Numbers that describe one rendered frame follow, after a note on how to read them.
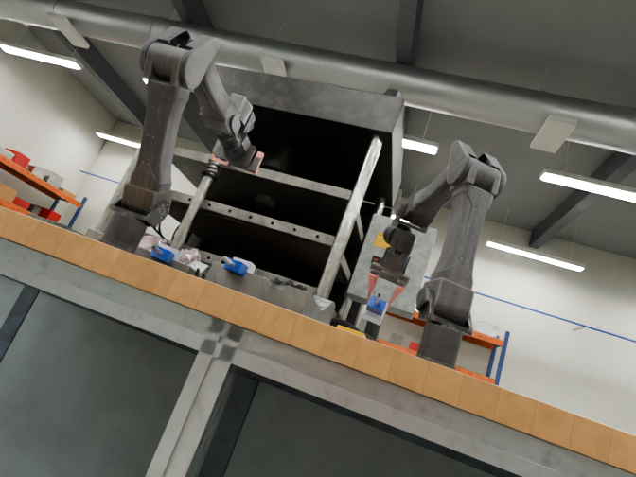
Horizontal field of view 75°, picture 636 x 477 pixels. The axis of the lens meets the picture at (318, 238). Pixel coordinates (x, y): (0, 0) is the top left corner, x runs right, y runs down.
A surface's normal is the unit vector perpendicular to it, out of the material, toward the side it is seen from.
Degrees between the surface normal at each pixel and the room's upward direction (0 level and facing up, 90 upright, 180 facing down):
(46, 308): 90
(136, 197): 120
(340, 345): 90
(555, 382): 90
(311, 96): 90
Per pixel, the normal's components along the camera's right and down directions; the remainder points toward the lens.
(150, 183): -0.20, 0.18
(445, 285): 0.25, -0.23
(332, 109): -0.17, -0.34
